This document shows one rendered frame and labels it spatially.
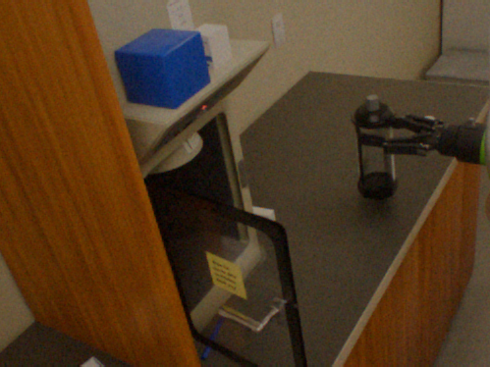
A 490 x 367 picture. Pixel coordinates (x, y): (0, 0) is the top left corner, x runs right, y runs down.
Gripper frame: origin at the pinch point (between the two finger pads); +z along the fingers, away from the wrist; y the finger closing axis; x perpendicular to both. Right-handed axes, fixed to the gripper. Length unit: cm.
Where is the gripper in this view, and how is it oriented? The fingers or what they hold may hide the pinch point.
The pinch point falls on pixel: (375, 130)
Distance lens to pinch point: 151.6
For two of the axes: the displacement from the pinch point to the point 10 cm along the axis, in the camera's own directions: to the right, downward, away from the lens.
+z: -8.3, -1.8, 5.3
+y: -5.3, 5.4, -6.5
